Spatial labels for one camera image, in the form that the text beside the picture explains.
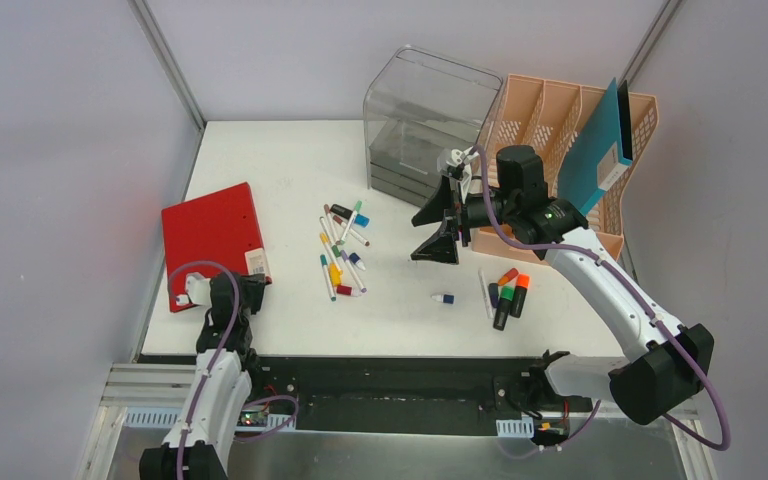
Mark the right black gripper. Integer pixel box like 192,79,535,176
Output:
411,173,518,264

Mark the red folder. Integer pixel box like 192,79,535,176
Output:
161,183,272,313

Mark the blue black marker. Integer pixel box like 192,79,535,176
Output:
329,204,370,228

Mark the clear grey drawer box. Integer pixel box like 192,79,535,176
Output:
363,45,504,207

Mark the teal notebook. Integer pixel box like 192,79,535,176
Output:
557,81,634,215

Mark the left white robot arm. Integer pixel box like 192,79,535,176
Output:
138,272,271,479

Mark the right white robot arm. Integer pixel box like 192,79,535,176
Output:
411,145,714,425

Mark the small blue cap bottle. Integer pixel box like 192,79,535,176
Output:
431,294,455,305

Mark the white pen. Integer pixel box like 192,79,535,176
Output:
477,268,494,321

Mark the teal marker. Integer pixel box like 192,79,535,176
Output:
320,254,337,302

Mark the green cap marker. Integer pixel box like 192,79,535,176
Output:
340,200,362,244

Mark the brown marker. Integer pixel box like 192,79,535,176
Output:
332,215,371,247

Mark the small red-orange marker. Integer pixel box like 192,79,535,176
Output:
497,268,519,286

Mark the purple marker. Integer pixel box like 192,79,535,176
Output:
340,250,367,293

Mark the orange highlighter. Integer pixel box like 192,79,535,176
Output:
510,274,530,318

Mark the green highlighter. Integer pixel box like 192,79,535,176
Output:
493,286,515,331

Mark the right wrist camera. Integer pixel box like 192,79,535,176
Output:
437,147,479,200

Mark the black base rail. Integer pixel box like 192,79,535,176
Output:
138,355,611,439

